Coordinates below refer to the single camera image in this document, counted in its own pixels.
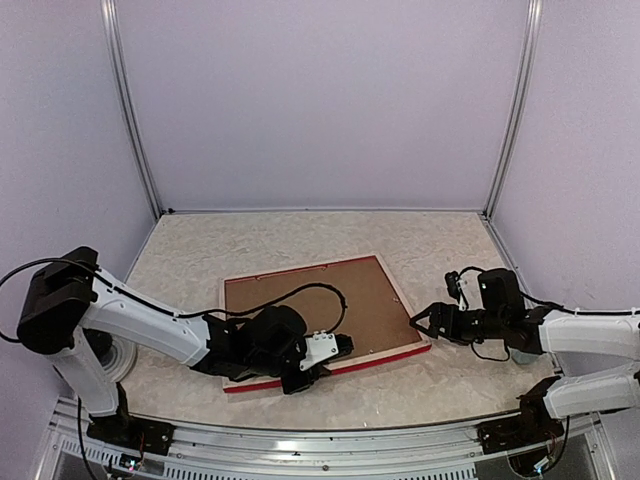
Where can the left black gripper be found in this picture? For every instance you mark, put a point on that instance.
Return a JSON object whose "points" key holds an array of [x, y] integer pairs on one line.
{"points": [[291, 387]]}

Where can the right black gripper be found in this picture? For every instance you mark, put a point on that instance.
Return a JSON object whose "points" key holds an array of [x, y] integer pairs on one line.
{"points": [[439, 310]]}

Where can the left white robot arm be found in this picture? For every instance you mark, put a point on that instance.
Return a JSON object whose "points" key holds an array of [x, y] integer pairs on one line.
{"points": [[72, 294]]}

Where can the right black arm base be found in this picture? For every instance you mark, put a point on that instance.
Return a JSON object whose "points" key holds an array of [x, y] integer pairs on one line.
{"points": [[532, 424]]}

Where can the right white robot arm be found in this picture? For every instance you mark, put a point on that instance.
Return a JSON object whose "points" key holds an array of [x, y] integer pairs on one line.
{"points": [[545, 328]]}

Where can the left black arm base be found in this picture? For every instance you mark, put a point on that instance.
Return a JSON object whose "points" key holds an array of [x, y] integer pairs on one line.
{"points": [[125, 430]]}

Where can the light blue paper cup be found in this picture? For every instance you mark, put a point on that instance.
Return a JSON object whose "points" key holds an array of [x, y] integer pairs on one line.
{"points": [[521, 358]]}

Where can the white plate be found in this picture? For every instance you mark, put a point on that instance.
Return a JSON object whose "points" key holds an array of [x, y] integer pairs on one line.
{"points": [[119, 359]]}

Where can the aluminium front rail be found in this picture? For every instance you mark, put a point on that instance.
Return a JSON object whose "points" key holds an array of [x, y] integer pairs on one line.
{"points": [[437, 451]]}

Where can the right aluminium corner post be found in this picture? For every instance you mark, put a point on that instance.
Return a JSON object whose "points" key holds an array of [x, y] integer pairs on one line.
{"points": [[523, 77]]}

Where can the aluminium corner post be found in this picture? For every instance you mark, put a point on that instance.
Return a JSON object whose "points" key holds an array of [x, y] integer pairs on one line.
{"points": [[118, 65], [523, 77]]}

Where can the left aluminium corner post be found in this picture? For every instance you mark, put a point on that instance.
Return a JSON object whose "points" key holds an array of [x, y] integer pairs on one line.
{"points": [[118, 65]]}

